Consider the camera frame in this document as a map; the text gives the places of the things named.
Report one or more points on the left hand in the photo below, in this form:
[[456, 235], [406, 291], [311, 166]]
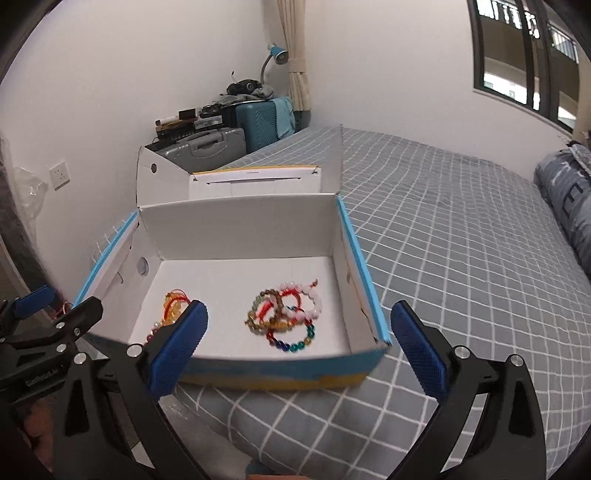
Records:
[[37, 430]]

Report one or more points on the grey suitcase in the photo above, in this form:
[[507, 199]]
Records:
[[203, 151]]

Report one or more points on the white wall socket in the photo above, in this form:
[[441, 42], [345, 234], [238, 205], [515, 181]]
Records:
[[59, 175]]

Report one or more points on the white blue cardboard box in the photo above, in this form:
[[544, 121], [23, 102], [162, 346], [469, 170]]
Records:
[[267, 245]]

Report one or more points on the red cord bracelet gold plate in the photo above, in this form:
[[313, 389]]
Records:
[[176, 295]]

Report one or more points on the grey checked bed sheet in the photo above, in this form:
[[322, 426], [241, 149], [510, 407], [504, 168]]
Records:
[[477, 253]]

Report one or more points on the rolled blue grey duvet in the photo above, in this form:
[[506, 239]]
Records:
[[563, 179]]

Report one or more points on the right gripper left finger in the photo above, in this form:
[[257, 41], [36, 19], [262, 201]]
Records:
[[88, 442]]

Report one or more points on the clutter pile on suitcases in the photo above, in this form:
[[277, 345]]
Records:
[[214, 114]]

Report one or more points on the dark framed window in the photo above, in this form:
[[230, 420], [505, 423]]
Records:
[[524, 52]]

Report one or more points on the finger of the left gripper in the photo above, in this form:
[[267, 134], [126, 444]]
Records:
[[78, 316], [22, 308]]

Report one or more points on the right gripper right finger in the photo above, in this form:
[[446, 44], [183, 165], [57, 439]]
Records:
[[509, 441]]

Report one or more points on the teal cloth on suitcase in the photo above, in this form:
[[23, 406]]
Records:
[[285, 121]]

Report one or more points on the blue desk lamp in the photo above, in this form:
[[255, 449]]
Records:
[[278, 55]]

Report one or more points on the beige left curtain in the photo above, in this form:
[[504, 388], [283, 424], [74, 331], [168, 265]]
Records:
[[292, 21]]

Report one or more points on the teal suitcase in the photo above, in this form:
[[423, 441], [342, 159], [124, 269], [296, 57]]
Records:
[[257, 119]]

